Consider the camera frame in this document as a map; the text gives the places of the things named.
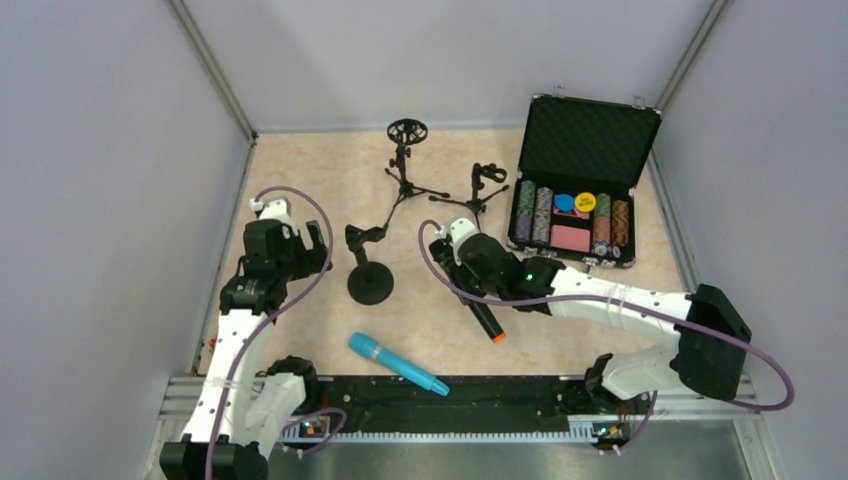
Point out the black microphone orange end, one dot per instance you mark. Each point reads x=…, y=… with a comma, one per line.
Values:
x=486, y=319

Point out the red playing card deck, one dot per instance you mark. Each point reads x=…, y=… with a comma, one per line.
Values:
x=570, y=238

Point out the purple poker chip stack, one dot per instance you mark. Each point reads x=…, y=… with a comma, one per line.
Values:
x=525, y=210

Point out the brown poker chip stack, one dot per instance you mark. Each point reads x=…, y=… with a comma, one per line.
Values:
x=620, y=222

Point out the white cable duct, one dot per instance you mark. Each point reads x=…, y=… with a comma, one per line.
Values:
x=583, y=432

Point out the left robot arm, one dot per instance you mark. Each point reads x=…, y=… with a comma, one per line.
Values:
x=233, y=428

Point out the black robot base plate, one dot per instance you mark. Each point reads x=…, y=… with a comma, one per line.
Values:
x=487, y=404

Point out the blue orange poker chip stack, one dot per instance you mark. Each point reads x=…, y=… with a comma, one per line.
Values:
x=542, y=215

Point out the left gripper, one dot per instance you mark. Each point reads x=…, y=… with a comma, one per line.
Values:
x=312, y=244

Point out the black tripod shock-mount stand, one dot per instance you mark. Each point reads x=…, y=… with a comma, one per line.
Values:
x=405, y=133

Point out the black poker chip case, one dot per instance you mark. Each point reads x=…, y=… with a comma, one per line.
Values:
x=574, y=145

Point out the yellow dealer chip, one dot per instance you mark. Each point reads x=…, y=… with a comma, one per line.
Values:
x=585, y=202

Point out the green poker chip stack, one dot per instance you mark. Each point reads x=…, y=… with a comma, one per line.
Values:
x=601, y=231

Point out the teal toy microphone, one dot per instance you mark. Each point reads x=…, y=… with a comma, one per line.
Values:
x=369, y=348

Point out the black tripod stand with clip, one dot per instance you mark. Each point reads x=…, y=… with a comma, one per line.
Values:
x=477, y=204

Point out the black round-base mic stand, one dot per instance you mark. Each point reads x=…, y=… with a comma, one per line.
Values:
x=370, y=282

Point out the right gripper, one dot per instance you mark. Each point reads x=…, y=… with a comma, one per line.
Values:
x=456, y=263

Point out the blue dealer chip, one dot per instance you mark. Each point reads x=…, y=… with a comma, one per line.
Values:
x=564, y=203

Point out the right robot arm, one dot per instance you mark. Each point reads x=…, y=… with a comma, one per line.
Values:
x=698, y=339

